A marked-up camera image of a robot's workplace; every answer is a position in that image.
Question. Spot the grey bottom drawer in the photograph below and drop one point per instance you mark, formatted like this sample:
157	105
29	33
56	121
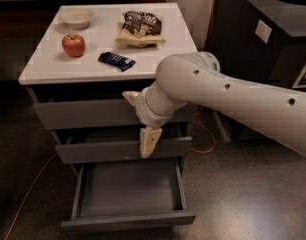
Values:
129	195

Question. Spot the grey drawer cabinet white top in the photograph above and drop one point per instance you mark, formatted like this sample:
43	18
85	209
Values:
49	64

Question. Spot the grey middle drawer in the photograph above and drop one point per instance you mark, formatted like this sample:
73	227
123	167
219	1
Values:
119	143

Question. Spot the grey top drawer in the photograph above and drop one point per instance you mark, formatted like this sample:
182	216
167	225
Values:
84	105

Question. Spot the red apple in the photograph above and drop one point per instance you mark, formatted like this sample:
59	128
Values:
73	45

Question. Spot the dark blue snack bar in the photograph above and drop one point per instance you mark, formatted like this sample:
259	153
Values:
121	62

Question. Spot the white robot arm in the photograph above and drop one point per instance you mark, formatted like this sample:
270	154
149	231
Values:
195	78

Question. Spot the brown chip bag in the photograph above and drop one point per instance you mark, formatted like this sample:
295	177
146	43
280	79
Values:
141	29

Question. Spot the white paper bowl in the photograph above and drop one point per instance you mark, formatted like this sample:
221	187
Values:
77	19

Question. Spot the grey drawer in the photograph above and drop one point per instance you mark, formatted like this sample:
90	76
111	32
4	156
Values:
119	143
84	105
129	195

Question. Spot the white label on bin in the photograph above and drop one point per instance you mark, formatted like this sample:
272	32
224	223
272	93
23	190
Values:
263	31

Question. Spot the black trash bin cabinet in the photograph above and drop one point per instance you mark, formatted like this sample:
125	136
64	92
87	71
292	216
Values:
242	54

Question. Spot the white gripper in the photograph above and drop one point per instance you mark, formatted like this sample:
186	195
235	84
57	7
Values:
143	111

